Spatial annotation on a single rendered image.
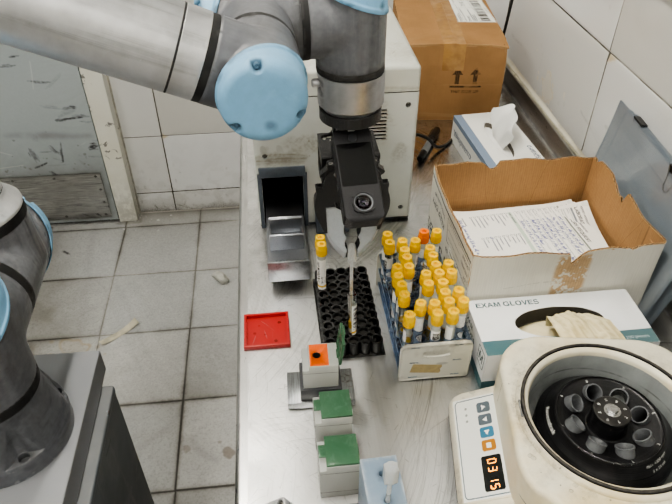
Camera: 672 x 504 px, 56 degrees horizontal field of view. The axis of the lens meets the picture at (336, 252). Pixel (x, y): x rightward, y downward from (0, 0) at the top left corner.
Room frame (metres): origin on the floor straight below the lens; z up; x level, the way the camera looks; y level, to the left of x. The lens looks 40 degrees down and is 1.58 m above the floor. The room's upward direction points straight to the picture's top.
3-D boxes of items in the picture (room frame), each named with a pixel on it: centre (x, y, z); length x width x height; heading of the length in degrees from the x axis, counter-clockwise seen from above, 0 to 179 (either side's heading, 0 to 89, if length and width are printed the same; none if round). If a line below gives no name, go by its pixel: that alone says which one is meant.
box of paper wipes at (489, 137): (1.14, -0.33, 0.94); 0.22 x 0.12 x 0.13; 10
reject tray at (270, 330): (0.66, 0.10, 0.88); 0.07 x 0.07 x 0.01; 6
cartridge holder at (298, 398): (0.55, 0.02, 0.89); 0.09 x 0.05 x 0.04; 95
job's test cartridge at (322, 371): (0.55, 0.02, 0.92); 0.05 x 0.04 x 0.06; 95
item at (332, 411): (0.48, 0.00, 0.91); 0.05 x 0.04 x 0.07; 96
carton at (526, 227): (0.80, -0.31, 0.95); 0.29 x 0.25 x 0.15; 96
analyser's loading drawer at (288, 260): (0.86, 0.09, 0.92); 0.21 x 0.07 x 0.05; 6
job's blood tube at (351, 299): (0.64, -0.02, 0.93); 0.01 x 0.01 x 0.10
